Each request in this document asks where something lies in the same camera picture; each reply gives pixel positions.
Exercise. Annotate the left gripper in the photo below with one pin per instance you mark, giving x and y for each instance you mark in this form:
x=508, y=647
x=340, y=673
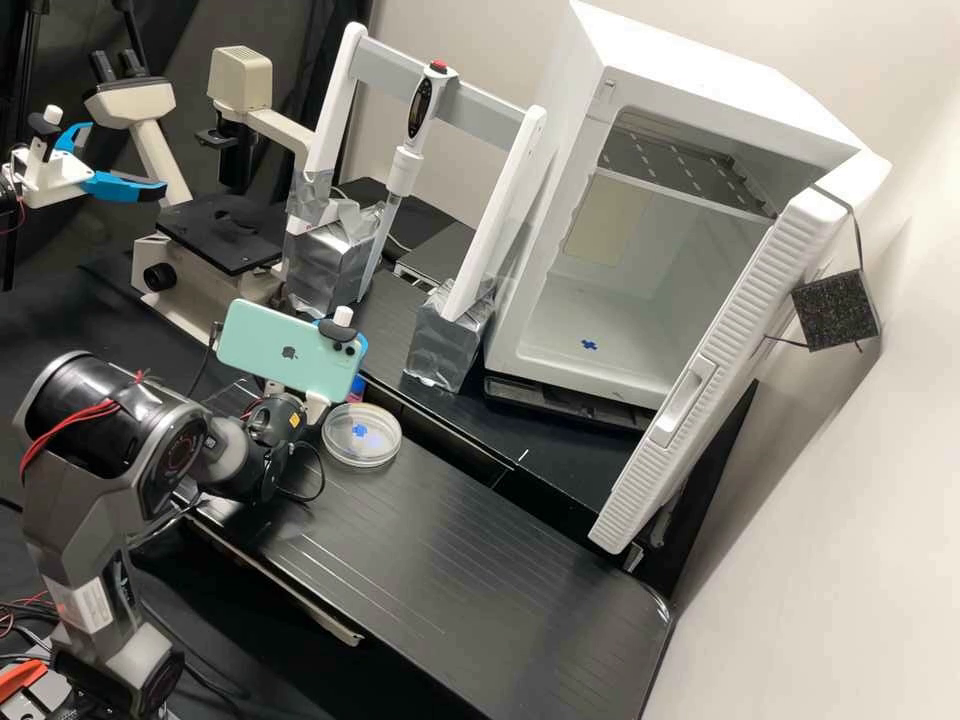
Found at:
x=52, y=180

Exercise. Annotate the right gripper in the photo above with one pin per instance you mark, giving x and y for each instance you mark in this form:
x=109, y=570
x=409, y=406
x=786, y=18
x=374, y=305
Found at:
x=318, y=407

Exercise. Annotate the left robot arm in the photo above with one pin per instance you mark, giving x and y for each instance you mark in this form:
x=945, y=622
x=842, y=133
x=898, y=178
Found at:
x=6, y=195

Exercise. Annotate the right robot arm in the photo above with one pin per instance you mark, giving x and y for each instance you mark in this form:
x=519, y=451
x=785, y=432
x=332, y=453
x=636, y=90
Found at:
x=90, y=480

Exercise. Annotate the left phone holder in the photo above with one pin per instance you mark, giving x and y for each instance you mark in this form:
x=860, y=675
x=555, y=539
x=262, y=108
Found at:
x=46, y=139

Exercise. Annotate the petri dish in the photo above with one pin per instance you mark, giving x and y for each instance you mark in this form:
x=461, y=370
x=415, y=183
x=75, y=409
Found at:
x=361, y=439

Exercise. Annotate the cream microscope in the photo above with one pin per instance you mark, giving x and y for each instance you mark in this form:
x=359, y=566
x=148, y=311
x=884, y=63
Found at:
x=202, y=270

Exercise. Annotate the white pipette stand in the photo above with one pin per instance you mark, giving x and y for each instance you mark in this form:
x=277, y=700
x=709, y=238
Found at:
x=487, y=225

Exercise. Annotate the pipette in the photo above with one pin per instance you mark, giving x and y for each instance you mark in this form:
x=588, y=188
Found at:
x=421, y=105

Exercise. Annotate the incubator door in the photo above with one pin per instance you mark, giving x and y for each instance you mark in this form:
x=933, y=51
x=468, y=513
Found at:
x=712, y=360

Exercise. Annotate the white incubator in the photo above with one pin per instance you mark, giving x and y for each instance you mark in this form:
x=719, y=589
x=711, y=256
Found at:
x=675, y=97

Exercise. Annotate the right wrist camera phone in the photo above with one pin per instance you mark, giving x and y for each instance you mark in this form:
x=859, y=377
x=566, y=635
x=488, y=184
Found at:
x=277, y=349

